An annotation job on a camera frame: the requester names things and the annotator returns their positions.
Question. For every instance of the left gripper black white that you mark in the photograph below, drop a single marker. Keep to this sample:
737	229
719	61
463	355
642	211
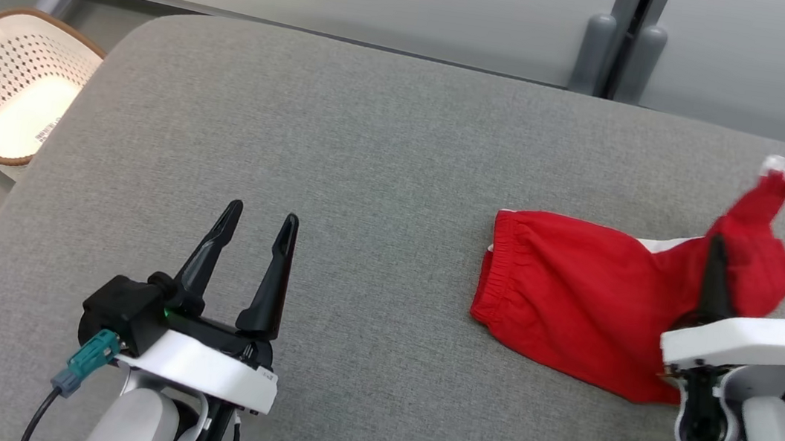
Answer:
209	370

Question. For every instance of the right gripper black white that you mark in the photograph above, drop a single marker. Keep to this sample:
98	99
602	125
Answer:
744	342

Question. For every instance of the red shorts with white trim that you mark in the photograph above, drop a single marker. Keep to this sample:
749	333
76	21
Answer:
578	296

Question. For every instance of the cream laundry basket brown rim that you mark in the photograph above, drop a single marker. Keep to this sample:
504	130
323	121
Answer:
12	84

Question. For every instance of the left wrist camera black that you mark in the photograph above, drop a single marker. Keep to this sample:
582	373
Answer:
123	311

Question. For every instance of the grey partition post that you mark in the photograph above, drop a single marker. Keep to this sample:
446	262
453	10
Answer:
644	64
592	58

